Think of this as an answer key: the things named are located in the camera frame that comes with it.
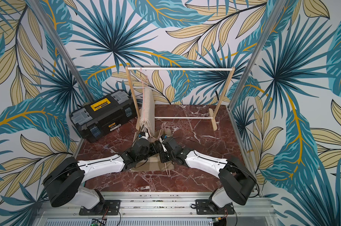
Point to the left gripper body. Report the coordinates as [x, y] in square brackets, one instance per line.
[149, 152]

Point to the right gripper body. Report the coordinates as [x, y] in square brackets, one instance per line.
[164, 141]

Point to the brown plaid scarf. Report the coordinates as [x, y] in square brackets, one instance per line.
[154, 163]

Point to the beige wool scarf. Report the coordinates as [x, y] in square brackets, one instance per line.
[147, 113]

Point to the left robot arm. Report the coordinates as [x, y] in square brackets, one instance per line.
[62, 185]

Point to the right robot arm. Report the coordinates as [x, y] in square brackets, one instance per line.
[236, 180]

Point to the black yellow toolbox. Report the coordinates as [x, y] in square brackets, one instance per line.
[99, 118]

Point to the wooden clothes rack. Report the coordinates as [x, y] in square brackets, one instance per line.
[183, 81]

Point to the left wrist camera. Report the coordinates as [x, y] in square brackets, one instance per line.
[143, 135]

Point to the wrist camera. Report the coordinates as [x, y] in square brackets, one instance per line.
[161, 139]
[143, 135]

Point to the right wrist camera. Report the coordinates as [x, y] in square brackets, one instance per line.
[161, 139]

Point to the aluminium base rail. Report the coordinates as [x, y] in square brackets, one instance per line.
[160, 209]

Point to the right aluminium frame post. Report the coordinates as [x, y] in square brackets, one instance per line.
[257, 50]

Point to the aluminium frame post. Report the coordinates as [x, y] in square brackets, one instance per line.
[45, 21]
[257, 50]

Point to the left aluminium frame post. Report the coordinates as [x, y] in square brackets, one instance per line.
[45, 21]

